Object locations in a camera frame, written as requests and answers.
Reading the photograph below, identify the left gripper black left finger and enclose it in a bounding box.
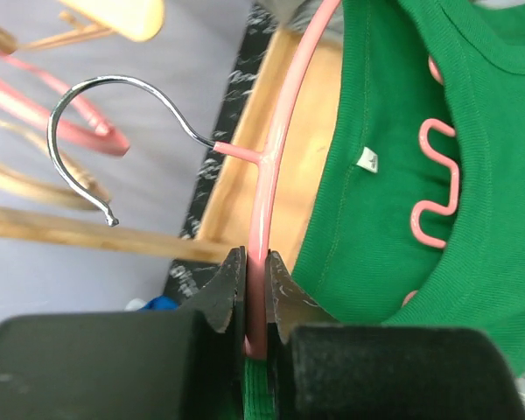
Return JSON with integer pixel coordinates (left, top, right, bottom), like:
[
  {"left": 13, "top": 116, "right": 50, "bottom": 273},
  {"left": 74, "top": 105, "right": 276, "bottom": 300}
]
[{"left": 0, "top": 248, "right": 247, "bottom": 419}]

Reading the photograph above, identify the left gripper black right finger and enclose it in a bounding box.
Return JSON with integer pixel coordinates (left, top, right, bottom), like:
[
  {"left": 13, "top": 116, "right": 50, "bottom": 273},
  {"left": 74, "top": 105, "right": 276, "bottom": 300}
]
[{"left": 265, "top": 251, "right": 525, "bottom": 419}]

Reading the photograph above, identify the green tank top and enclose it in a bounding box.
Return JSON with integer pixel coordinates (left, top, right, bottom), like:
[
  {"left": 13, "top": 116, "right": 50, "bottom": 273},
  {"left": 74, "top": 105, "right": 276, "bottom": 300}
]
[{"left": 243, "top": 0, "right": 525, "bottom": 420}]

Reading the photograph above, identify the pink hanger with green top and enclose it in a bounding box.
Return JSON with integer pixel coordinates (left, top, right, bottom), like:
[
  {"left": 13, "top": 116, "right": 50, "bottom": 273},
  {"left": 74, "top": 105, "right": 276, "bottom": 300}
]
[{"left": 46, "top": 0, "right": 460, "bottom": 360}]

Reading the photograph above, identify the wooden clothes rack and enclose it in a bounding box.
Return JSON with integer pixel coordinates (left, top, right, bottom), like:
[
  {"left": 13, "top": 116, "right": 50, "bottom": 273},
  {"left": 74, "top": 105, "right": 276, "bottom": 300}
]
[{"left": 0, "top": 29, "right": 341, "bottom": 267}]

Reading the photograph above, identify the cream wooden hanger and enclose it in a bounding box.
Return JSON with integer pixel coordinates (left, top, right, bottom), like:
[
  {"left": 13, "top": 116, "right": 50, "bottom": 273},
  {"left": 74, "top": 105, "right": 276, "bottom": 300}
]
[{"left": 18, "top": 0, "right": 165, "bottom": 50}]

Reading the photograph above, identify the grey tank top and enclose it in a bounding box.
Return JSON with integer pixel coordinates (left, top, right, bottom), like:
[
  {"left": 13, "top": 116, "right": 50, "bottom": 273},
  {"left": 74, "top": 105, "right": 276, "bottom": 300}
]
[{"left": 257, "top": 0, "right": 344, "bottom": 39}]

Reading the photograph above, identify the empty beige hanger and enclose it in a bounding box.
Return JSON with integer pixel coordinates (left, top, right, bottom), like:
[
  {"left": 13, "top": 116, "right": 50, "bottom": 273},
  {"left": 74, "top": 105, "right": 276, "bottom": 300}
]
[{"left": 0, "top": 113, "right": 113, "bottom": 212}]

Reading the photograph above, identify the blue folded cloth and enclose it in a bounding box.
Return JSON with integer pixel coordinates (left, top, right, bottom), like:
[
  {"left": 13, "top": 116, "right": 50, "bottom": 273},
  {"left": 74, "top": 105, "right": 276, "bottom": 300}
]
[{"left": 124, "top": 296, "right": 179, "bottom": 312}]

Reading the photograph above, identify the black marble pattern mat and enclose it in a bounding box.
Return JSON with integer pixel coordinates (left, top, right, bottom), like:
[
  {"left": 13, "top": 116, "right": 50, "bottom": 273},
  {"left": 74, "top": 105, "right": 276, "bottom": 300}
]
[{"left": 163, "top": 3, "right": 277, "bottom": 304}]

